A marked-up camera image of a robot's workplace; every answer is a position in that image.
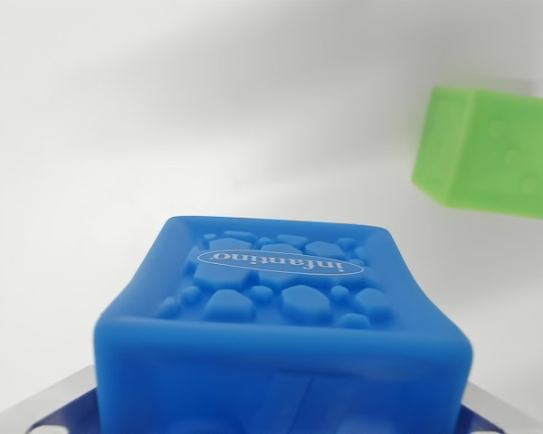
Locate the green embossed rubber cube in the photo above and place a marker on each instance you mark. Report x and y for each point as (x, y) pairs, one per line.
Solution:
(488, 149)

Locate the blue embossed rubber cube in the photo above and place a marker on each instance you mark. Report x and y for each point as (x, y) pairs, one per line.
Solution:
(280, 352)

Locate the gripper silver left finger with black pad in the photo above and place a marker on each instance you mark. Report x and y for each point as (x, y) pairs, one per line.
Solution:
(68, 400)

